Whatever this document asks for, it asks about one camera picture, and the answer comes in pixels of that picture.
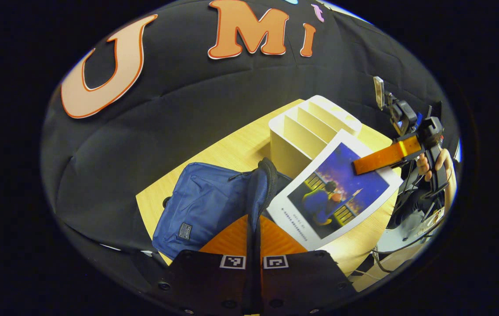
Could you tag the blue schoolbag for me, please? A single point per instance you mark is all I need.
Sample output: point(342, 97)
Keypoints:
point(205, 202)

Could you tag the white bookshelf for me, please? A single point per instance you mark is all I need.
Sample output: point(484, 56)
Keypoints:
point(293, 145)

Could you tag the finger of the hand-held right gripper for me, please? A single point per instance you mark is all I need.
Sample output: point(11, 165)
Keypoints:
point(381, 158)

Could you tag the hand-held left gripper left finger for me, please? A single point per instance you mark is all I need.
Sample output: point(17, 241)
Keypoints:
point(205, 281)

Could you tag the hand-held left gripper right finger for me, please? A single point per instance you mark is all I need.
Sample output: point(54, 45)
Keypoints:
point(302, 281)

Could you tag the blue picture cover book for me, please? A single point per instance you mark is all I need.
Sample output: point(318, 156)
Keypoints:
point(333, 197)

